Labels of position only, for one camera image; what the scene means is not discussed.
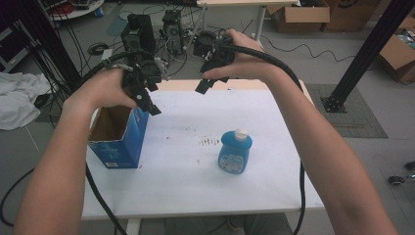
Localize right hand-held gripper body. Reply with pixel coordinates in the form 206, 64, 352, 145
192, 30, 237, 82

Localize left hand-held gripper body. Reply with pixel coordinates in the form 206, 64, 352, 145
121, 48, 168, 99

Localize person's right hand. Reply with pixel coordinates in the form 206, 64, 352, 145
202, 27, 282, 84

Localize person's left hand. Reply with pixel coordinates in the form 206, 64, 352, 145
62, 68, 139, 114

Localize black computer tower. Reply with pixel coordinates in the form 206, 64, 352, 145
161, 9, 184, 56
120, 13, 158, 56

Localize open blue cardboard box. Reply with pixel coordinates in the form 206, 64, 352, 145
87, 105, 151, 170

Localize white wooden-top table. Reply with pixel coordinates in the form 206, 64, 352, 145
196, 0, 300, 43

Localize blue detergent bottle white cap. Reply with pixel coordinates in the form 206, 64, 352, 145
217, 128, 254, 175

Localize round white table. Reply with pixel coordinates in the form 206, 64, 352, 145
45, 0, 106, 22

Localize open brown cardboard box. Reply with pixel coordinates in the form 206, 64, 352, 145
266, 0, 331, 33

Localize white cloth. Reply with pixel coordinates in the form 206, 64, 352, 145
0, 71, 52, 131

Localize black metal stand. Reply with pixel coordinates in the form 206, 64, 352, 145
320, 0, 415, 114

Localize grey floor mat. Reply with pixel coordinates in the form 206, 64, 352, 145
304, 83, 389, 139

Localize cardboard box with contents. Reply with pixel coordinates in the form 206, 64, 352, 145
378, 16, 415, 85

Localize black caster wheel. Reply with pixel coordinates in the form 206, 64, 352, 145
388, 174, 406, 187

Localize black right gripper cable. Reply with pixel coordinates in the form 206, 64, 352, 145
220, 43, 307, 235

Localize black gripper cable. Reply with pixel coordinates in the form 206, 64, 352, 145
220, 43, 307, 235
77, 49, 146, 235

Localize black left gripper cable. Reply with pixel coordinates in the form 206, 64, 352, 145
77, 49, 146, 235

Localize black metal frame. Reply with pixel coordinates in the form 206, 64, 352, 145
0, 0, 83, 94

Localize black floor cable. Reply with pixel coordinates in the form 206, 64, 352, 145
0, 167, 36, 228

